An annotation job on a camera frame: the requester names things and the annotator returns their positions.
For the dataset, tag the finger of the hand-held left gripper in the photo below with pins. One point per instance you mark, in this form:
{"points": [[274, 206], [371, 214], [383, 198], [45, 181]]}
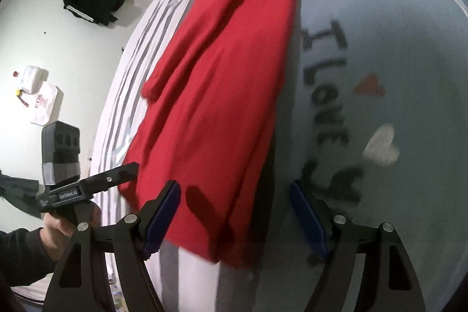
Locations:
{"points": [[113, 176]]}

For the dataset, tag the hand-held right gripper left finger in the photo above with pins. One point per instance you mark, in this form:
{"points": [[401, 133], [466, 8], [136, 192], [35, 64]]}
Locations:
{"points": [[161, 217]]}

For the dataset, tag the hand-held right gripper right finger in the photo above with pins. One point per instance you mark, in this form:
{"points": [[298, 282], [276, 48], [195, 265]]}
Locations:
{"points": [[307, 217]]}

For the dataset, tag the red knit sweater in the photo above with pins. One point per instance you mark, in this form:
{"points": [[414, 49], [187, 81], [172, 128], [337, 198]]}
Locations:
{"points": [[226, 78]]}

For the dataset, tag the person's left forearm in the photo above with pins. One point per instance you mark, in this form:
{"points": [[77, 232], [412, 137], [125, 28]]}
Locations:
{"points": [[22, 257]]}

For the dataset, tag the person's left hand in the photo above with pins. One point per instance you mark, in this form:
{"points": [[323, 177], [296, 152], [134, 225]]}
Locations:
{"points": [[62, 228]]}

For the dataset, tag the white tote bag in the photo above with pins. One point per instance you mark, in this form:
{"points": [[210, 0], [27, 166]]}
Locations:
{"points": [[44, 107]]}

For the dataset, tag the clear plastic bag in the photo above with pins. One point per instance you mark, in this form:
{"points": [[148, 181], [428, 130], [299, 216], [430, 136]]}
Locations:
{"points": [[33, 78]]}

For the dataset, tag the black jacket with white stripes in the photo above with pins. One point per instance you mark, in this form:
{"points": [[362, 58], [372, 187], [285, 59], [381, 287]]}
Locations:
{"points": [[95, 5]]}

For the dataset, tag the striped star-print bed sheet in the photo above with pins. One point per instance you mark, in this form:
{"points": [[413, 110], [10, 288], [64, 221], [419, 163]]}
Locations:
{"points": [[402, 41]]}

